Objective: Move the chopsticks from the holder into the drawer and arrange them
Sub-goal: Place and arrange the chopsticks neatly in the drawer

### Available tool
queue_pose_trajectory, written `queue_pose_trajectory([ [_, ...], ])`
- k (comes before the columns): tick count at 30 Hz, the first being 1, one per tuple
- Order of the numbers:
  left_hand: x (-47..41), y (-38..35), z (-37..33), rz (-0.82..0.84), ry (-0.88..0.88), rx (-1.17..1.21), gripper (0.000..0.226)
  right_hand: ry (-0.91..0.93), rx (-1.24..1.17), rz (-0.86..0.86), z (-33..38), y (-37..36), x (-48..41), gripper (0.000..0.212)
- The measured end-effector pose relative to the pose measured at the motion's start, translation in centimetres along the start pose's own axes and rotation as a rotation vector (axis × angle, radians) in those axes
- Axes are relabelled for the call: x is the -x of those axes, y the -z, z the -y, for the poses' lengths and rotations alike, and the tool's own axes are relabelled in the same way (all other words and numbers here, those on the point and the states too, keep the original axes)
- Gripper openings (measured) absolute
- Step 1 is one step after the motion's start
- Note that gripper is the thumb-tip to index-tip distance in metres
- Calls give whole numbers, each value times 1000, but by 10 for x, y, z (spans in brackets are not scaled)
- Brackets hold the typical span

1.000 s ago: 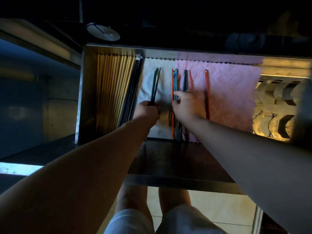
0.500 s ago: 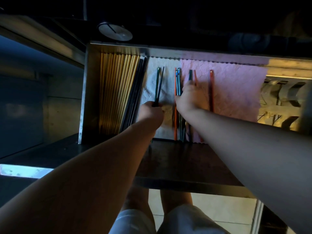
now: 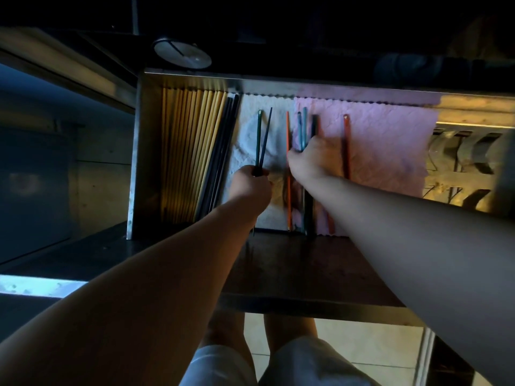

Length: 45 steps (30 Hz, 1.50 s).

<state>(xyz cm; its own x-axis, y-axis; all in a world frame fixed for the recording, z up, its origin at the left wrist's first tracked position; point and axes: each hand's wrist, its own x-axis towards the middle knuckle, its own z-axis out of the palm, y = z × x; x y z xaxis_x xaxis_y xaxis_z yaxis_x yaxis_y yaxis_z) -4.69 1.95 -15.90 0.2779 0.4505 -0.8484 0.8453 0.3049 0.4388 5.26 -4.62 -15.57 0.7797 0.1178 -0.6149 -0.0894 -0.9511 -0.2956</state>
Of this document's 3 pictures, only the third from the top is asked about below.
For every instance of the person's right hand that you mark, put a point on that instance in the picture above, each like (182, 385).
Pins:
(318, 160)

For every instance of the person's left hand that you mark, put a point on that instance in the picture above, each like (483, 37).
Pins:
(251, 188)

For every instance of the black chopstick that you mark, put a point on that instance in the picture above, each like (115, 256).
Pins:
(221, 156)
(226, 154)

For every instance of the bundle of mixed chopsticks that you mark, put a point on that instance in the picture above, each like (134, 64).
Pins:
(217, 156)

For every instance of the row of pale wooden chopsticks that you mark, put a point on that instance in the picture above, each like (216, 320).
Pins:
(185, 148)

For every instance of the steel kitchen drawer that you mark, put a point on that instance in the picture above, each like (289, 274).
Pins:
(314, 273)

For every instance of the person's left forearm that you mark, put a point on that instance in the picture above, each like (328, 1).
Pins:
(132, 305)

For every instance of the person's right forearm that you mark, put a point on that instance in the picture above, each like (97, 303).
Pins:
(442, 261)

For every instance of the white towel liner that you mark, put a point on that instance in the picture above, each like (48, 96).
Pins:
(245, 132)

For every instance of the pink towel liner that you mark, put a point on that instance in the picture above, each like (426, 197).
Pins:
(382, 148)

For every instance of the person's right leg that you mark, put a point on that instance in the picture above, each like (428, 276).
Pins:
(289, 333)

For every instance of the person's leg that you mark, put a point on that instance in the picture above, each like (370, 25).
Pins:
(225, 337)
(289, 333)

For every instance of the person's left leg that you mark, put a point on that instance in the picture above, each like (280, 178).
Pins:
(225, 337)

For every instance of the round grey stove knob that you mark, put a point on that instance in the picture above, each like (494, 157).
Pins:
(183, 54)

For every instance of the grey shorts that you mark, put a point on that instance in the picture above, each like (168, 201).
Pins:
(318, 365)

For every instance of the blue cabinet door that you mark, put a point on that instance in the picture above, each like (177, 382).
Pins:
(32, 196)

